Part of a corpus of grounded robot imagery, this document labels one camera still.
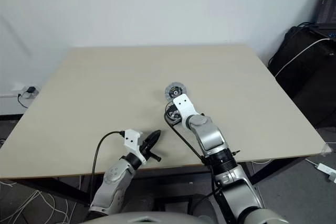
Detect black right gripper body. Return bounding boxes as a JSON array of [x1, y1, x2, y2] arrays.
[[166, 104, 183, 126]]

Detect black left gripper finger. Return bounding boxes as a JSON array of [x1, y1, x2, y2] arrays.
[[143, 130, 161, 146], [146, 131, 162, 152]]

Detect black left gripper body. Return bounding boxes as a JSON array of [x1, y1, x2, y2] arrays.
[[140, 140, 162, 163]]

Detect grey round plastic lid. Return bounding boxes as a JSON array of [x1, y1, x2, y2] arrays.
[[164, 82, 188, 102]]

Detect grey robot torso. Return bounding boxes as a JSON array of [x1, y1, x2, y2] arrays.
[[86, 208, 289, 224]]

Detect black equipment bag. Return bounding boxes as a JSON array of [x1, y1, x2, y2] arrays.
[[268, 24, 336, 130]]

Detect clear table corner guard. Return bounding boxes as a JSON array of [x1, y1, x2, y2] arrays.
[[320, 144, 333, 156]]

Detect white floor power strip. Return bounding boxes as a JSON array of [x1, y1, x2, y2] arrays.
[[313, 163, 336, 183]]

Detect black laptop computer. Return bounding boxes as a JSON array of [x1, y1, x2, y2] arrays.
[[316, 0, 336, 29]]

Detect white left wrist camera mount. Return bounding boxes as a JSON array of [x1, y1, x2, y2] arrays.
[[123, 129, 146, 164]]

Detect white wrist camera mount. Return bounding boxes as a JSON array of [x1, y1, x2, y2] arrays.
[[172, 94, 201, 131], [123, 129, 146, 164]]

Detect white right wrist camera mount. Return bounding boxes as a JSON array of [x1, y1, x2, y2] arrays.
[[172, 94, 201, 131]]

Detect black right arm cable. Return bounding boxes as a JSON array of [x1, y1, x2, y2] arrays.
[[164, 104, 224, 210]]

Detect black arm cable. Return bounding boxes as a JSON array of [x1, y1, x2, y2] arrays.
[[164, 104, 224, 210], [90, 130, 126, 206]]

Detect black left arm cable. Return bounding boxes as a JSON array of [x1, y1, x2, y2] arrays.
[[90, 130, 126, 206]]

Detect black metal table frame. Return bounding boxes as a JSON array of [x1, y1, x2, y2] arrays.
[[0, 153, 316, 209]]

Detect tangled white floor cables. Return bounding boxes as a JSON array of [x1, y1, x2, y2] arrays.
[[0, 174, 89, 224]]

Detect white cable over bag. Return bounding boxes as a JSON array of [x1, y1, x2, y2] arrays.
[[275, 37, 332, 78]]

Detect black adapter cable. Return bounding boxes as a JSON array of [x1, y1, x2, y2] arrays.
[[17, 91, 30, 109]]

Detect white wall power strip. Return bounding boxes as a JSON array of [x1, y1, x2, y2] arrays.
[[12, 83, 40, 99]]

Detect dark blue cable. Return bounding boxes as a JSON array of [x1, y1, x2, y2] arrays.
[[297, 20, 320, 29]]

